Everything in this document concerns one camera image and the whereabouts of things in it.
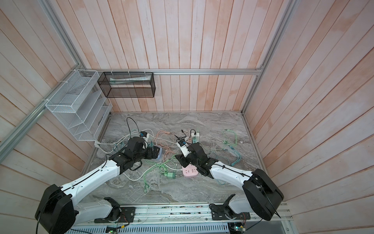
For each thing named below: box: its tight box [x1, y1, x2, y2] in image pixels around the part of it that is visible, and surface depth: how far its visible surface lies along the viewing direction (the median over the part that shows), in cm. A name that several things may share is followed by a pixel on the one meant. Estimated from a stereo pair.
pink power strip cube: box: [182, 163, 199, 177], surface depth 87 cm
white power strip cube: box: [190, 132, 200, 144], surface depth 97 cm
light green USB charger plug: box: [167, 172, 176, 179], surface depth 85 cm
